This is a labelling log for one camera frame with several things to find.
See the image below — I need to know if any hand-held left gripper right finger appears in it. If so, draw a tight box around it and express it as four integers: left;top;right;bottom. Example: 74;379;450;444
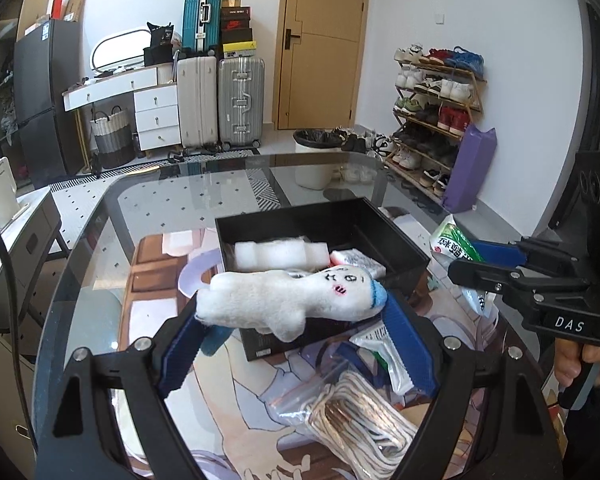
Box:
380;292;563;480

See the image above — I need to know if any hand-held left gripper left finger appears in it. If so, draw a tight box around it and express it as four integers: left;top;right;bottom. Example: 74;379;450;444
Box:
35;302;221;480

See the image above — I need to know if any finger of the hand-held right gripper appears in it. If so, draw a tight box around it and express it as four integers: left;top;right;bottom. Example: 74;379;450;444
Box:
447;257;591;311
472;237;576;281

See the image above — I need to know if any green white tissue packet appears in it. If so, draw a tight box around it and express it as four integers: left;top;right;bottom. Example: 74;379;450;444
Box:
430;214;498;318

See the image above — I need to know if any black cardboard box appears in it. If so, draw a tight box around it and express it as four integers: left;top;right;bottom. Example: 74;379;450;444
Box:
214;197;431;363

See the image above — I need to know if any white plush toy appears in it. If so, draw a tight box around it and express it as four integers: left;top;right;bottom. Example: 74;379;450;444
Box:
195;265;388;343

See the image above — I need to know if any white foam piece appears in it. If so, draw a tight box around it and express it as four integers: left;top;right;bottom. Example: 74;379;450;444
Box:
232;239;330;273

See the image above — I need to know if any person's right hand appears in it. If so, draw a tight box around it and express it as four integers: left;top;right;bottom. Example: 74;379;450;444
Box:
552;332;600;391

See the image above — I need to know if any clear plastic packet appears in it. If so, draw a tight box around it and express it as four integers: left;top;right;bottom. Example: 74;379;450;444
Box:
350;322;416;396

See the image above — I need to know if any printed cartoon desk mat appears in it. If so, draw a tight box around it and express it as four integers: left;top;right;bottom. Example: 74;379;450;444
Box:
120;205;531;480

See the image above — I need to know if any purple bag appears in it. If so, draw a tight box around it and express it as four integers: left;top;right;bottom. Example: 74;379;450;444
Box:
441;122;497;213

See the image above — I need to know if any group of assorted shoes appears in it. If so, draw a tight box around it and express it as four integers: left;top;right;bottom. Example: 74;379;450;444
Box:
337;44;487;201

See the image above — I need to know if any wooden shoe rack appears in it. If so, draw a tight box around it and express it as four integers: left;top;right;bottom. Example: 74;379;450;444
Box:
384;45;487;201

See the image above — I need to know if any grey cabinet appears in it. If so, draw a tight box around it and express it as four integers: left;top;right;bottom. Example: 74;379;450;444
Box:
0;185;63;356

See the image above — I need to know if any white trash bin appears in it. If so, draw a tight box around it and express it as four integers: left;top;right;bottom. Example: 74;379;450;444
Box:
293;129;343;191

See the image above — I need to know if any woven laundry basket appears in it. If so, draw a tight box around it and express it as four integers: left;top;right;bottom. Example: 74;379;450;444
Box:
90;105;136;170

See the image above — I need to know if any white appliance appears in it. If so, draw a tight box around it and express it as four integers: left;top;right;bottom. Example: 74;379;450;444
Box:
0;156;22;228

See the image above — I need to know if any white vanity desk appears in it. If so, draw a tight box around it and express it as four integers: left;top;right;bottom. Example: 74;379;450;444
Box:
62;66;183;153

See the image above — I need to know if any white suitcase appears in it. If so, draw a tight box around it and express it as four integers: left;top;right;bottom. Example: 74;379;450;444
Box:
176;56;220;150

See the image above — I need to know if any silver suitcase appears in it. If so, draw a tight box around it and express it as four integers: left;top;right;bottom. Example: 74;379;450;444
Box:
217;57;266;148

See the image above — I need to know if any tan wooden door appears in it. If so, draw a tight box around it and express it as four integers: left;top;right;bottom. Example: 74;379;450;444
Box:
272;0;372;131

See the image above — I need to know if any black refrigerator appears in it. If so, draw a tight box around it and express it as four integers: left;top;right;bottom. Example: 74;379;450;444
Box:
12;19;88;186

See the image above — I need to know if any oval mirror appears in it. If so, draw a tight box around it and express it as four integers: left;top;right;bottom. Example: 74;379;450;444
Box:
90;29;153;75

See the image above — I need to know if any black yellow shoe box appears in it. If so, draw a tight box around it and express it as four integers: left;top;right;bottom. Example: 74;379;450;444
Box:
222;41;257;58

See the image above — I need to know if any black bag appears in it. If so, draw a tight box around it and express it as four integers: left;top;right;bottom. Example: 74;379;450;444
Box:
143;21;177;66

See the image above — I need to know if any black red-logo shoe box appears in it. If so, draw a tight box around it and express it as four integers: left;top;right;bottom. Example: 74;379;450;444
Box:
220;18;254;43

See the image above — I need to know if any teal suitcase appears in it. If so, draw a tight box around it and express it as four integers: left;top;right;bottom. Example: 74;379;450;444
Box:
182;0;224;58

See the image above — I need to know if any dark glass wardrobe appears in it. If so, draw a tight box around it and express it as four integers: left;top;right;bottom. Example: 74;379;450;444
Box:
0;0;56;171

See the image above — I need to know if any white rope in zip bag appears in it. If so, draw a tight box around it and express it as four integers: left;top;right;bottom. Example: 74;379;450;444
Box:
275;370;421;480

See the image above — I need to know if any black cable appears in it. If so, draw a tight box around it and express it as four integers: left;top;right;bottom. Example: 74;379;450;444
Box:
0;207;38;480

